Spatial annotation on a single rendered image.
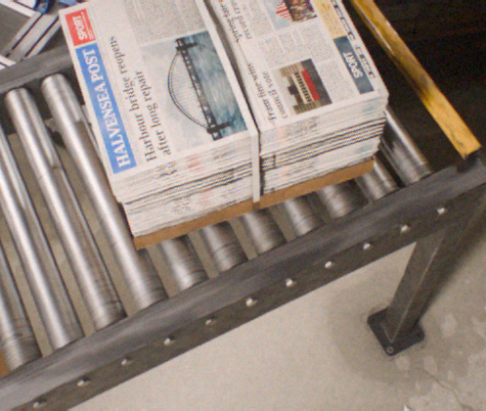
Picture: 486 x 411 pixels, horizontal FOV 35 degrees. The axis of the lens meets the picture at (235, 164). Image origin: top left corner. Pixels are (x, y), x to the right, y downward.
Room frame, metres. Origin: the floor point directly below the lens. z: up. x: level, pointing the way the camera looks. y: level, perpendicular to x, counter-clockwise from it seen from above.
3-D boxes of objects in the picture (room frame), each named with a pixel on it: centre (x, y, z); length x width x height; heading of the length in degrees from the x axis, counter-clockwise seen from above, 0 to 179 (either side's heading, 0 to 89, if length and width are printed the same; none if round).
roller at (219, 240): (0.62, 0.10, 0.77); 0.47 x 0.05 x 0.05; 22
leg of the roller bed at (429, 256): (0.53, -0.35, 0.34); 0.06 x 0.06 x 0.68; 22
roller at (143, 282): (0.57, 0.22, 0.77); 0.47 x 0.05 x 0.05; 22
